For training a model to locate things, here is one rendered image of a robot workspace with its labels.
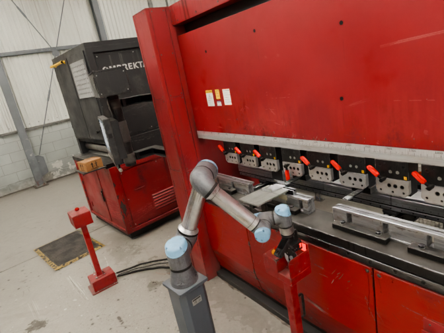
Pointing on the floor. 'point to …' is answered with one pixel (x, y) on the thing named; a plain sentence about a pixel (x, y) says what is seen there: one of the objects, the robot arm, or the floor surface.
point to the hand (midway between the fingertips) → (291, 265)
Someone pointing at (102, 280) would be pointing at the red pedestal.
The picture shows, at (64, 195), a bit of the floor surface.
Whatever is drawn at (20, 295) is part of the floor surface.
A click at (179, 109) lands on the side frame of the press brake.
